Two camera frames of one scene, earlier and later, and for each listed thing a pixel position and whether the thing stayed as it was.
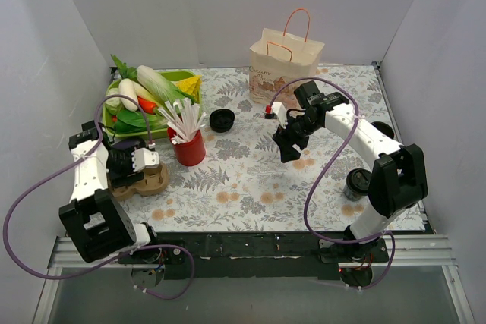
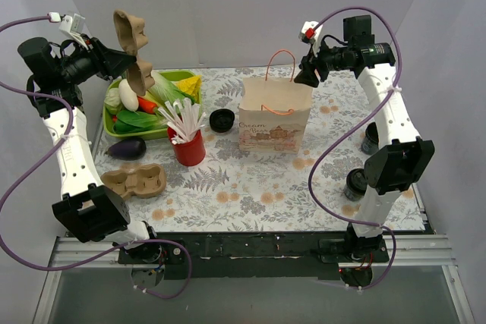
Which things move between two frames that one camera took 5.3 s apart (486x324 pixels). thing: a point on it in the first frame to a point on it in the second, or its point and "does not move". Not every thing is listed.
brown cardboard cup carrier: x=154 y=182 does not move
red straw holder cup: x=190 y=152 does not move
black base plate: x=254 y=256 does not move
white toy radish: x=126 y=87 does not move
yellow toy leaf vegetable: x=192 y=85 does not move
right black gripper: x=288 y=140 to x=317 y=64
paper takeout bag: x=276 y=56 to x=272 y=111
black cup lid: x=358 y=180 does not move
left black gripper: x=124 y=178 to x=100 y=57
